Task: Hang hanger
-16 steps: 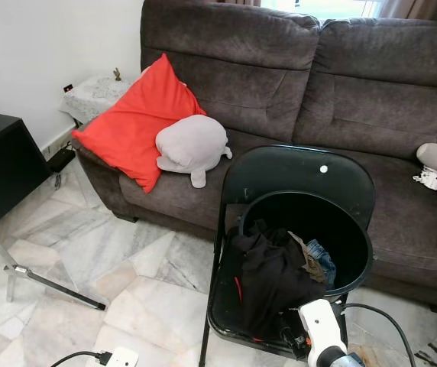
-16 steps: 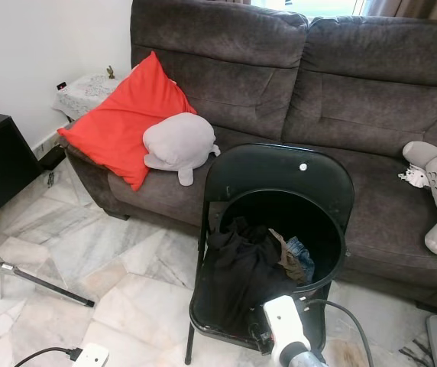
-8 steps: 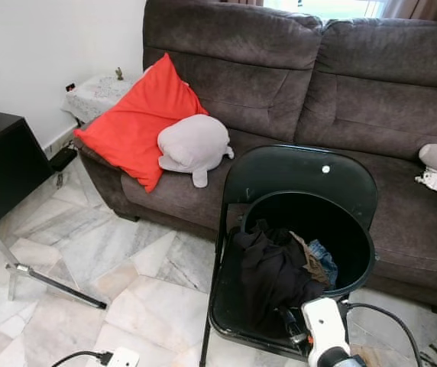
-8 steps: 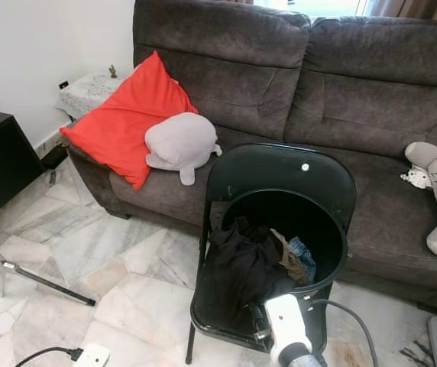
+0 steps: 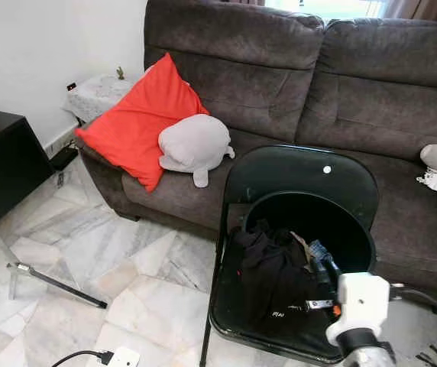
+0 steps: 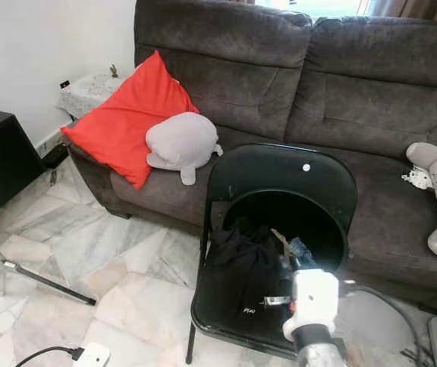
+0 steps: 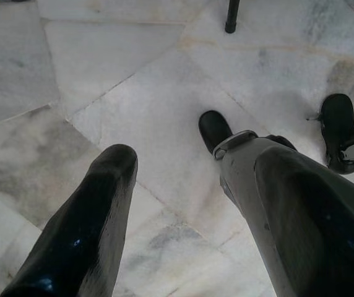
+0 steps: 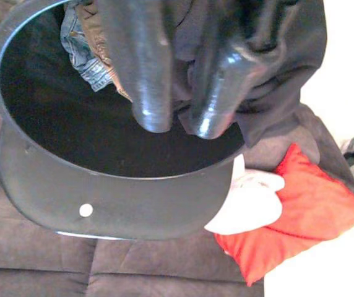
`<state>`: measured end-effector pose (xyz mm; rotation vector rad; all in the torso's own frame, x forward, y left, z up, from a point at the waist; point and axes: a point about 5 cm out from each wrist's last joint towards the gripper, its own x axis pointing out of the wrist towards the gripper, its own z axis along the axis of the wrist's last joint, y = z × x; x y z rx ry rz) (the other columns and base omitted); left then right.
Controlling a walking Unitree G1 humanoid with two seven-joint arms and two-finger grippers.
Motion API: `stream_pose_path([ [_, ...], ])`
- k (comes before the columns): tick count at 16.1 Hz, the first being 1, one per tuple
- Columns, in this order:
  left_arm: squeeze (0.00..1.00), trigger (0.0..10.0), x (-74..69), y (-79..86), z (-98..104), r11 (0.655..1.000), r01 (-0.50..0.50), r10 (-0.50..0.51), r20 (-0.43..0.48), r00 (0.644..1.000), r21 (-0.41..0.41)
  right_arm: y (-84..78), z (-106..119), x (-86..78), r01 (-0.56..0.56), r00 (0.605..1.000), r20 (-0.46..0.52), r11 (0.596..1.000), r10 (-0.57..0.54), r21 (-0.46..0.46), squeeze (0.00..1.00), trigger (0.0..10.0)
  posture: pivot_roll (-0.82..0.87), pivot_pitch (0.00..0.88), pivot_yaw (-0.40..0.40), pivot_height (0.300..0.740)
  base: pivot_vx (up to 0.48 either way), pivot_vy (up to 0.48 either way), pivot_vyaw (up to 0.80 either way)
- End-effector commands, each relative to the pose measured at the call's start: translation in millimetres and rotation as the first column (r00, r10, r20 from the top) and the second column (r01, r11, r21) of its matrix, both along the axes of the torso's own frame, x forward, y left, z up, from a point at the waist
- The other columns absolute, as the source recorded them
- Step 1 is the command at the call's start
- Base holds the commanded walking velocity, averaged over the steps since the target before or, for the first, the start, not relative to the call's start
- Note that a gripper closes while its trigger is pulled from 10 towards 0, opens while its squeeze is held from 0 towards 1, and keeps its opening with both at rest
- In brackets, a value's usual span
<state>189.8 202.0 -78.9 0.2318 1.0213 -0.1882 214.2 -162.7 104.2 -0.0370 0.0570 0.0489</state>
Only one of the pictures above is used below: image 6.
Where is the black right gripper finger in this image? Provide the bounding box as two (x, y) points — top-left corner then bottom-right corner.
(286, 237), (315, 265)

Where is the black shirt with red collar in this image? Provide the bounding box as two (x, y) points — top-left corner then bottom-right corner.
(207, 216), (296, 330)

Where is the dark grey fabric sofa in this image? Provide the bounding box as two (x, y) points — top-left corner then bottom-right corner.
(66, 0), (437, 314)

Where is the grey seal plush toy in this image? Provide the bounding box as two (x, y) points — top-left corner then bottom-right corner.
(145, 112), (224, 187)

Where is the black television console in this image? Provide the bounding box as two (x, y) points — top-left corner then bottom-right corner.
(0, 107), (47, 225)

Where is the red cushion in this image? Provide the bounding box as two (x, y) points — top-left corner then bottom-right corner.
(61, 50), (200, 190)

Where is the side table with lace cloth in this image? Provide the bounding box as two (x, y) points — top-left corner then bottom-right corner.
(58, 70), (135, 119)

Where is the brown curtain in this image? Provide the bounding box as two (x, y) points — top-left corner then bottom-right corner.
(364, 0), (437, 22)

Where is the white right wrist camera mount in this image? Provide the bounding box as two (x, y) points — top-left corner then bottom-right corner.
(282, 268), (340, 343)

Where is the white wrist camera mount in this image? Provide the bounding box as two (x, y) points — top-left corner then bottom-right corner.
(75, 343), (111, 367)
(282, 268), (340, 343)

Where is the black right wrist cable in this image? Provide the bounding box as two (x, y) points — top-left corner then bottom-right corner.
(337, 283), (422, 367)

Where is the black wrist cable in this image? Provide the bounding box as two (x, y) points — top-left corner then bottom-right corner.
(337, 283), (422, 367)
(16, 346), (82, 367)

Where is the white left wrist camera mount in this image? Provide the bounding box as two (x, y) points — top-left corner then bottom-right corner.
(75, 343), (111, 367)

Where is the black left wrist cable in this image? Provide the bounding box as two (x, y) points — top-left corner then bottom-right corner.
(16, 346), (82, 367)

